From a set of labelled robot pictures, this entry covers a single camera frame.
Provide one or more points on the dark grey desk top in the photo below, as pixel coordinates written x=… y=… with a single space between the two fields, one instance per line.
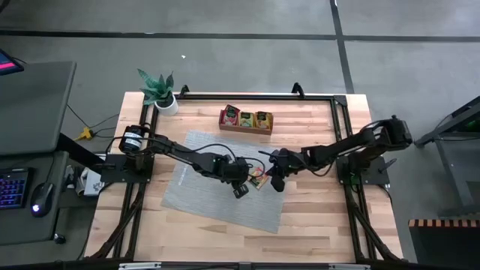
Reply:
x=33 y=105

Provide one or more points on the screen with pink stripe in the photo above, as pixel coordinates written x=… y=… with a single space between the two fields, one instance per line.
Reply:
x=7 y=65

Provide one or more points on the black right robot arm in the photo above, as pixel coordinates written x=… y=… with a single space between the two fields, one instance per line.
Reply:
x=337 y=147

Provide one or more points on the black frame clamp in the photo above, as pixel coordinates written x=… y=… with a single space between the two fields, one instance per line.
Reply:
x=298 y=90
x=184 y=91

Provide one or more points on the black desk caster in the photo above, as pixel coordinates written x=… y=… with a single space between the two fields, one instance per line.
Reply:
x=59 y=238

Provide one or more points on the black base lever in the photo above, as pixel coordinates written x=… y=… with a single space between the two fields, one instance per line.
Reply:
x=388 y=165

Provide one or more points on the orange black striped box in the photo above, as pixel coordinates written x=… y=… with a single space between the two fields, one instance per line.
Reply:
x=446 y=247

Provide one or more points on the black metal stand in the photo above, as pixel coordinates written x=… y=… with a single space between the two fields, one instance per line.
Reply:
x=453 y=180

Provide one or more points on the white box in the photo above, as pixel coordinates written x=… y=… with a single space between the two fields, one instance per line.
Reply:
x=93 y=185

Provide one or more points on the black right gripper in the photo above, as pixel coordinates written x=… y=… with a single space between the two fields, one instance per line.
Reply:
x=285 y=162

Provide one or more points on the black desk leg beam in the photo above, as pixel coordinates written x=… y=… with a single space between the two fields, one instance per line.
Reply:
x=78 y=152

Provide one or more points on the black computer mouse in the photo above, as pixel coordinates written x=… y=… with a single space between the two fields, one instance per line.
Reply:
x=41 y=197

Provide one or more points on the grey woven placemat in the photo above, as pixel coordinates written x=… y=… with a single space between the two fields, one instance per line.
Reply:
x=210 y=202

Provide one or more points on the green tea bag packet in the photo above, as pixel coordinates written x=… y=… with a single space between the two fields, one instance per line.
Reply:
x=246 y=120

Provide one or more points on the red tea bag packet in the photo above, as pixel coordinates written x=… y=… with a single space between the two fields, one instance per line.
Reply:
x=229 y=115

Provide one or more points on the snake plant in white pot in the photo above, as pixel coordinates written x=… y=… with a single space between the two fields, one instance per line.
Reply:
x=167 y=107

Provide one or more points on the yellow power plug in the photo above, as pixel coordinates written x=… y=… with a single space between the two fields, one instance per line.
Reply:
x=87 y=133

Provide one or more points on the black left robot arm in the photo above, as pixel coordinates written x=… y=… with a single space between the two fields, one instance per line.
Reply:
x=180 y=152

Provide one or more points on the dark desk with keyboard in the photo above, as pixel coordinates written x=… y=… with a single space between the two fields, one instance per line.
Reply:
x=22 y=228

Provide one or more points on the wooden three-compartment box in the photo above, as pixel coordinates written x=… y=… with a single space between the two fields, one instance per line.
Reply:
x=243 y=130

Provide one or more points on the backlit computer keyboard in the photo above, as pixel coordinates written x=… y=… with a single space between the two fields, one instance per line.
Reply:
x=13 y=187

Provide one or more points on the silver metal bracket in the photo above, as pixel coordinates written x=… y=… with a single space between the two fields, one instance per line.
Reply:
x=138 y=266
x=348 y=266

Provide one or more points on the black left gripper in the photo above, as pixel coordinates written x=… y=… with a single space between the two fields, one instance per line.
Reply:
x=233 y=170

